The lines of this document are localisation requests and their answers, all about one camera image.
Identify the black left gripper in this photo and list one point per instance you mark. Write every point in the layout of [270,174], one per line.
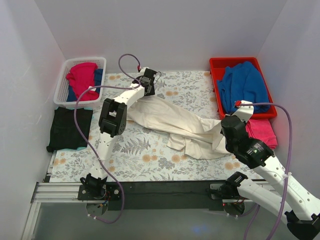
[151,75]

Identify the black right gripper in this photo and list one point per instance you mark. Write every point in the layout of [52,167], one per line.
[230,127]

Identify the cream t shirt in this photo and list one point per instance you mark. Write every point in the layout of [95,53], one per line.
[200,138]

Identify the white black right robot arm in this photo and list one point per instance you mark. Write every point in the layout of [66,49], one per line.
[300,210]

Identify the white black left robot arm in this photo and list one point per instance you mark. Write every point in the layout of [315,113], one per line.
[112,123]

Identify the folded pink t shirt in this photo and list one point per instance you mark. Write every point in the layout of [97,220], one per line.
[261,129]

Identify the navy t shirt in basket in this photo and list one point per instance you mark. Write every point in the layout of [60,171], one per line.
[98,77]

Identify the blue t shirt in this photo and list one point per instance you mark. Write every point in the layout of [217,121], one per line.
[241,82]

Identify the magenta t shirt in basket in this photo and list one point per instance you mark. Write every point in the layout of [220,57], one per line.
[85,65]

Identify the red plastic bin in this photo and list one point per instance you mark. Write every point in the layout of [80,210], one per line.
[217,71]

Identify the white plastic basket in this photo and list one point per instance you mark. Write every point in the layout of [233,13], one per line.
[61,92]

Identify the folded black t shirt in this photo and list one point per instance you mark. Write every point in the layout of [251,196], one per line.
[64,133]

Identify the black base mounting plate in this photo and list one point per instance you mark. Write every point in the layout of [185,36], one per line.
[162,195]

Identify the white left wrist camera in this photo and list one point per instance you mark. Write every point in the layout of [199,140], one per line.
[141,69]

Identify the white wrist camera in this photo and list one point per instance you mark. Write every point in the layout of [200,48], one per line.
[141,69]
[244,110]

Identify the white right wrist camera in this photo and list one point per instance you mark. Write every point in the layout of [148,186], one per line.
[244,110]

